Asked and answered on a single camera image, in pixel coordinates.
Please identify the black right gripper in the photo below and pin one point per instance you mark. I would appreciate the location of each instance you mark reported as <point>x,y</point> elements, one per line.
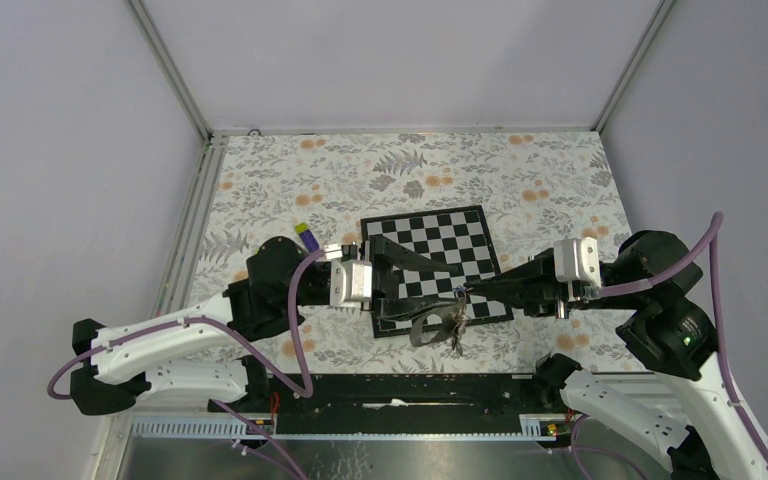
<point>531,285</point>

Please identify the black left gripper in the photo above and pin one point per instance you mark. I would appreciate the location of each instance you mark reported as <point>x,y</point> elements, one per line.
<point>386,281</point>

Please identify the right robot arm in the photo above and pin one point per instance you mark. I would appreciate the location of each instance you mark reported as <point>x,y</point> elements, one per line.
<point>666,332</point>

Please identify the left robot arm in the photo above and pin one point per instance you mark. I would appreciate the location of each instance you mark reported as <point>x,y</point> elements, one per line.
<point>206,352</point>

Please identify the black white chessboard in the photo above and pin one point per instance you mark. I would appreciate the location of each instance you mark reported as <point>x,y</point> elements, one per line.
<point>456,236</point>

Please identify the purple green toy brick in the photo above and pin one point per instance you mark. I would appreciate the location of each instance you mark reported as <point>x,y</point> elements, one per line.
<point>307,237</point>

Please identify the floral table cloth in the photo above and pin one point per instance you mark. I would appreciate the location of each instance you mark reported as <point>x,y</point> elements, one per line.
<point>535,188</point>

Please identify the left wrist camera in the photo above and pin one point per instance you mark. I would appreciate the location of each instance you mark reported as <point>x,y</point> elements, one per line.
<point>350,284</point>

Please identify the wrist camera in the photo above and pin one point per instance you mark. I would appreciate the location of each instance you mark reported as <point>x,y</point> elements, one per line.
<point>577,259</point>
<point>350,284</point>

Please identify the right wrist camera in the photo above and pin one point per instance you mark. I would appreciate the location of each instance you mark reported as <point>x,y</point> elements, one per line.
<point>577,259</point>

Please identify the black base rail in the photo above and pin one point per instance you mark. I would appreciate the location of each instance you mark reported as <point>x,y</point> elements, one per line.
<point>406,404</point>

